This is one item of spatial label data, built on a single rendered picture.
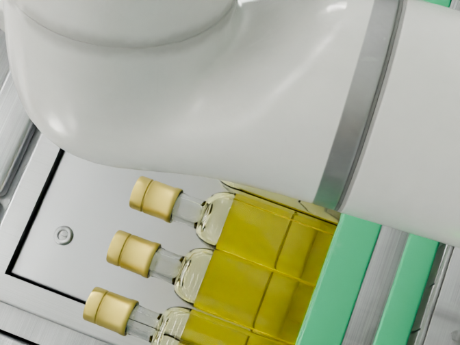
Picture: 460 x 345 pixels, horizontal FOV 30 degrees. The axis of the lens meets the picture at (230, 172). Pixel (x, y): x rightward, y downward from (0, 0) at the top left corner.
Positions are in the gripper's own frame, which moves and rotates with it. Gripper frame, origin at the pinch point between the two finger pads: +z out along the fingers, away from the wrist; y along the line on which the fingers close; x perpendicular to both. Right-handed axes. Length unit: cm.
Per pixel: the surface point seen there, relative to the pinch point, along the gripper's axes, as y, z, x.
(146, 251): 1.8, 16.5, -13.3
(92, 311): 1.5, 15.6, -20.9
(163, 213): 1.4, 15.5, -9.4
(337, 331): 13.8, 35.1, -10.5
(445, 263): 15.1, 39.0, -1.4
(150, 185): 1.7, 12.8, -7.9
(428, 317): 15.2, 40.1, -5.7
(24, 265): -12.4, 3.3, -21.6
